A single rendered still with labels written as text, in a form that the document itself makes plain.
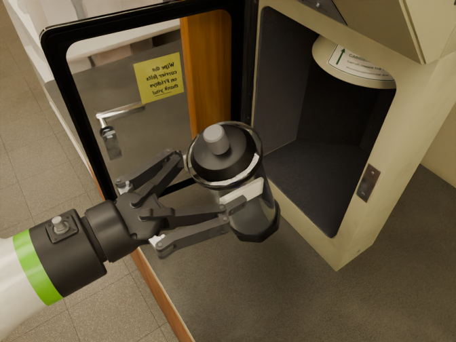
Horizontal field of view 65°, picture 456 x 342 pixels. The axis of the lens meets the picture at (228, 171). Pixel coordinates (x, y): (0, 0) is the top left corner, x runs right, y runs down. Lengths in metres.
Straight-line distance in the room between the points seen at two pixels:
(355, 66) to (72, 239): 0.42
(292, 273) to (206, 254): 0.18
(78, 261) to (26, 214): 1.82
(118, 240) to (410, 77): 0.38
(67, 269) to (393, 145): 0.42
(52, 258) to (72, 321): 1.40
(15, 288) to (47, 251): 0.05
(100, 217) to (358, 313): 0.50
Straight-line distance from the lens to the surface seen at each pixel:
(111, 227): 0.44
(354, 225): 0.64
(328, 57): 0.56
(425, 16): 0.36
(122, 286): 1.82
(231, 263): 0.75
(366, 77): 0.54
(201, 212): 0.46
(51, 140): 2.63
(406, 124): 0.48
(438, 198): 0.97
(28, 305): 0.46
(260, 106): 0.72
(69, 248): 0.44
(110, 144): 0.63
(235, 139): 0.47
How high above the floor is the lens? 1.60
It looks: 48 degrees down
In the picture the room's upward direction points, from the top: straight up
